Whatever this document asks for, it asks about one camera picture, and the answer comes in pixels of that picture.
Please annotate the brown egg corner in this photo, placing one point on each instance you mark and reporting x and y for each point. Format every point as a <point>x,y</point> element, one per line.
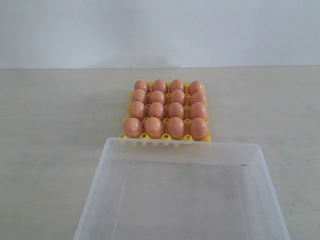
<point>138,110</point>

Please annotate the brown egg bin bottom edge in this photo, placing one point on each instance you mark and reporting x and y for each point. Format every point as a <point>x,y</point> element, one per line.
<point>178,96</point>

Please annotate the brown egg large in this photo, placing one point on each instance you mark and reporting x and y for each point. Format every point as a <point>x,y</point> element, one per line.
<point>133,127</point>

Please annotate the clear plastic bin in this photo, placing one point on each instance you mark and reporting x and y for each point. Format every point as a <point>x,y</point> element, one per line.
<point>146,189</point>

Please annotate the yellow plastic egg tray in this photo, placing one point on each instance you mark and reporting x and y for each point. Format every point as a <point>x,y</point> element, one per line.
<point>166,138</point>

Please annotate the brown egg tray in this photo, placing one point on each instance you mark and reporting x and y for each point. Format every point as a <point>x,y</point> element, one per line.
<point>142,85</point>
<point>160,85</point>
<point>177,84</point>

